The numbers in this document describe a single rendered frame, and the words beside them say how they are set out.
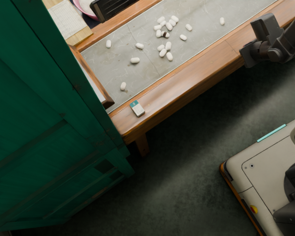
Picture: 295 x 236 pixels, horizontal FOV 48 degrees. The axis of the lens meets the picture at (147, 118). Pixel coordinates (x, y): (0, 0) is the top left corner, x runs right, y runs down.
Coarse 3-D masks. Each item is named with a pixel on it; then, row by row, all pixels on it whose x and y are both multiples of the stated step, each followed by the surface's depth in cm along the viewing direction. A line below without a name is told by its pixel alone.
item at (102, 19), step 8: (96, 0) 105; (104, 0) 106; (112, 0) 107; (120, 0) 109; (128, 0) 110; (136, 0) 111; (96, 8) 106; (104, 8) 108; (112, 8) 109; (120, 8) 110; (96, 16) 112; (104, 16) 109; (112, 16) 111
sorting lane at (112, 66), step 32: (192, 0) 146; (224, 0) 146; (256, 0) 145; (128, 32) 144; (192, 32) 142; (224, 32) 141; (96, 64) 140; (128, 64) 139; (160, 64) 139; (128, 96) 136
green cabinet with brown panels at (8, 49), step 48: (0, 0) 36; (0, 48) 42; (48, 48) 48; (0, 96) 54; (48, 96) 60; (96, 96) 72; (0, 144) 67; (48, 144) 79; (96, 144) 103; (0, 192) 91; (48, 192) 116
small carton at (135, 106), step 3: (132, 102) 130; (135, 102) 130; (138, 102) 130; (132, 105) 130; (135, 105) 130; (138, 105) 130; (132, 108) 129; (135, 108) 129; (138, 108) 129; (141, 108) 129; (135, 111) 129; (138, 111) 129; (141, 111) 129; (144, 111) 129; (138, 114) 128; (141, 114) 130
